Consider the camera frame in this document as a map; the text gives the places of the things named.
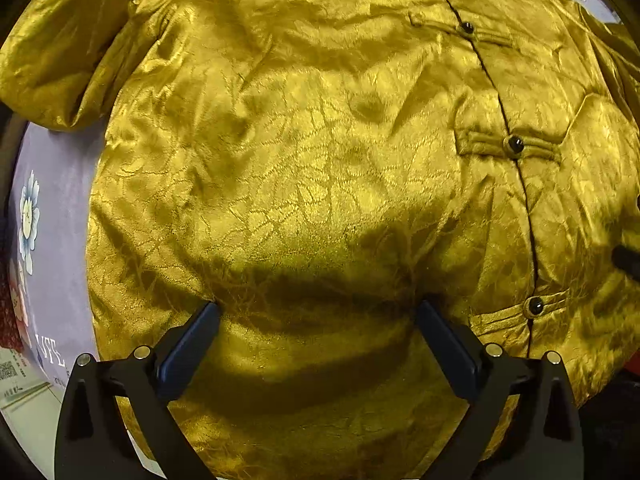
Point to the white printed paper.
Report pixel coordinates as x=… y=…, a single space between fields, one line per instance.
x=20 y=375

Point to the purple floral sheet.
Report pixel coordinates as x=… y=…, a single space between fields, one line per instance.
x=60 y=185

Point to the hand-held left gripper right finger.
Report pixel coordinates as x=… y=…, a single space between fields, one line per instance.
x=447 y=347

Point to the gold satin jacket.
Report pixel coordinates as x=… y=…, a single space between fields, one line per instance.
x=320 y=160

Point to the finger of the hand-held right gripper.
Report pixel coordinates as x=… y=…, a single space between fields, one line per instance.
x=627 y=261

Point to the plain red cloth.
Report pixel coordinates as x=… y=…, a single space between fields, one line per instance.
x=629 y=375

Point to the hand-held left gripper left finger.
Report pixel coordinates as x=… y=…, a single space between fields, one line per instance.
x=192 y=345

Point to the red patterned cloth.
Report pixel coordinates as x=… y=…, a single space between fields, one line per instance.
x=9 y=315

